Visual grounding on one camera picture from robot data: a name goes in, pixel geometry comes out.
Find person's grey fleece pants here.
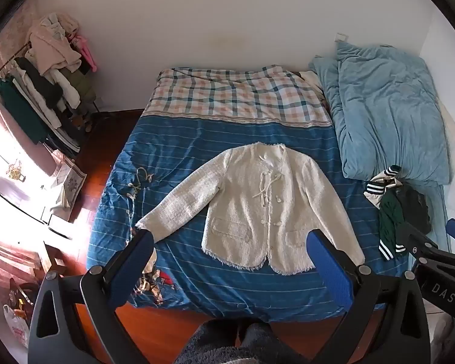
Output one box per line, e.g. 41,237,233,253
174,318,327,364

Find patterned cloth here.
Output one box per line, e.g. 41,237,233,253
50,161,88,222

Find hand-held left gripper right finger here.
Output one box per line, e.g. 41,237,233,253
306,229,431,364

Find white plastic bag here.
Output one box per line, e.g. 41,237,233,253
3,303,32,349

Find beige coat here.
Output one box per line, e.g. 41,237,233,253
28,13,83,77

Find wooden stool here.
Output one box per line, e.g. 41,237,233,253
42,242,68,275

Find plaid quilt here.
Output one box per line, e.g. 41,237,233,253
141,66,333,126

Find green and white jacket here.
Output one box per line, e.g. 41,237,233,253
364,165,432,261

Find cream tweed jacket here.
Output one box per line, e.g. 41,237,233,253
134,142,366,276

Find clothes rack with hanging clothes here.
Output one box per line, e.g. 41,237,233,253
0,13,99,154

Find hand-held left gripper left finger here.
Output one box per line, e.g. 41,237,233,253
27,229,156,364

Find light blue comforter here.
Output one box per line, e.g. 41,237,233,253
308,41,452,186

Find blue striped bedsheet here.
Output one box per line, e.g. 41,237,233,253
86,116,450,313

